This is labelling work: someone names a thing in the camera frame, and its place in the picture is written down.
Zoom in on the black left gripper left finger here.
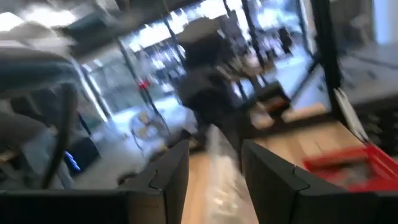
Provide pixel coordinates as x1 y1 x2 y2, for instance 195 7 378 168
0 139 190 224

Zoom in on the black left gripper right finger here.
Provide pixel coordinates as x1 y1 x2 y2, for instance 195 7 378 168
242 139 398 224

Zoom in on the red plastic slotted basket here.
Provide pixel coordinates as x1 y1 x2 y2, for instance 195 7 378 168
302 143 398 193

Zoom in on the silver aluminium bar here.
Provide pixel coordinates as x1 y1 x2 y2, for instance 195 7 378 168
334 88 370 143

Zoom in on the black aluminium table frame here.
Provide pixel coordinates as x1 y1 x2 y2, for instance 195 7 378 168
309 0 345 124

